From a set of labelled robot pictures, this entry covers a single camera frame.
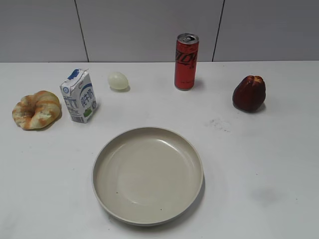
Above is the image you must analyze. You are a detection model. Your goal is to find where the beige round plate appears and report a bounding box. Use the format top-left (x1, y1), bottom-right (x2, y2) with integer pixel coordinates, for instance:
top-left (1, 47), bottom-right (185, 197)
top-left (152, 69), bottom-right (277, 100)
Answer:
top-left (92, 127), bottom-right (204, 226)

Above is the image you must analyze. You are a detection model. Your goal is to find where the dark red wax apple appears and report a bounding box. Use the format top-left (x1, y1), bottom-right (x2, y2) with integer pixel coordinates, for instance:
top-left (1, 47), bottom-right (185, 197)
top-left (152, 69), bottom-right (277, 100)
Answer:
top-left (232, 75), bottom-right (266, 113)

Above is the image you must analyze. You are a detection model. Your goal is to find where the white egg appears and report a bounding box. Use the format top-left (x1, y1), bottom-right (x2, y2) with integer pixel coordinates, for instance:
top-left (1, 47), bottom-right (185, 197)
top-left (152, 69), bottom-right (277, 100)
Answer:
top-left (108, 72), bottom-right (129, 90)

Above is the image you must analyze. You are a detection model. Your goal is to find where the ring-shaped bread roll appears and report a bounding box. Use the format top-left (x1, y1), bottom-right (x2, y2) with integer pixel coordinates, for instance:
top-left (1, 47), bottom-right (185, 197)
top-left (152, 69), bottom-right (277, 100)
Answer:
top-left (12, 91), bottom-right (61, 130)

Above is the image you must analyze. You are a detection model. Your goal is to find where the white blue milk carton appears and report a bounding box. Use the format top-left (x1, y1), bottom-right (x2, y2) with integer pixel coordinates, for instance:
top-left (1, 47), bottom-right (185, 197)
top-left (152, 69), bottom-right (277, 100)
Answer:
top-left (60, 69), bottom-right (97, 123)

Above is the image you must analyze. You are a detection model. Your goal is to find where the red soda can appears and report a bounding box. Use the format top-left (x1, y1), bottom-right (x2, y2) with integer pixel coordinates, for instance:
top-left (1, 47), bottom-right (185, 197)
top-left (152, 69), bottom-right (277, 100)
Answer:
top-left (174, 33), bottom-right (199, 91)

